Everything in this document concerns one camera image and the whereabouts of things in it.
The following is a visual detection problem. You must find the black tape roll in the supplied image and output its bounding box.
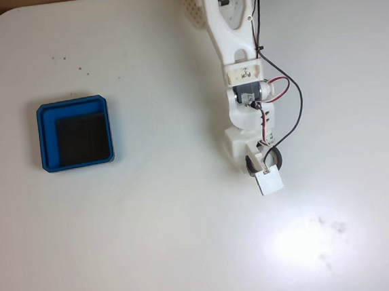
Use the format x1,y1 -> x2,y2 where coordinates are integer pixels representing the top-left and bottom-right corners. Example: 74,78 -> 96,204
243,146 -> 286,178

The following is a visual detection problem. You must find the blue square box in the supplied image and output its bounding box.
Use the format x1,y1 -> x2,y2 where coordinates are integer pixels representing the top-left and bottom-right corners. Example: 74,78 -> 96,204
35,93 -> 118,174

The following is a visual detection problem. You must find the black square foam pad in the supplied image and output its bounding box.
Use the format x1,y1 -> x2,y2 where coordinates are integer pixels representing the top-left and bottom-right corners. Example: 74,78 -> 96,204
54,111 -> 111,165

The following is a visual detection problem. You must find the white camera box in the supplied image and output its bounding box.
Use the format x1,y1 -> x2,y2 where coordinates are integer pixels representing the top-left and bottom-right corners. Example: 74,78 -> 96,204
253,164 -> 286,197

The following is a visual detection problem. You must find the red and white cable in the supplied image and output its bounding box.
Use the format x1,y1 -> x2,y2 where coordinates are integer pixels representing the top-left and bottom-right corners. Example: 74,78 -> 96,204
248,75 -> 297,148

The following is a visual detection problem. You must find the black cable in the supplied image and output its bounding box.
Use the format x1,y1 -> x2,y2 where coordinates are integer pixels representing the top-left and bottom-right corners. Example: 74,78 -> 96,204
248,0 -> 310,173

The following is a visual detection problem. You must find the white perforated base plate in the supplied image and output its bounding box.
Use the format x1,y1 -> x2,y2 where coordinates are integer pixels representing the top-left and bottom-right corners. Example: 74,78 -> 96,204
183,0 -> 207,31

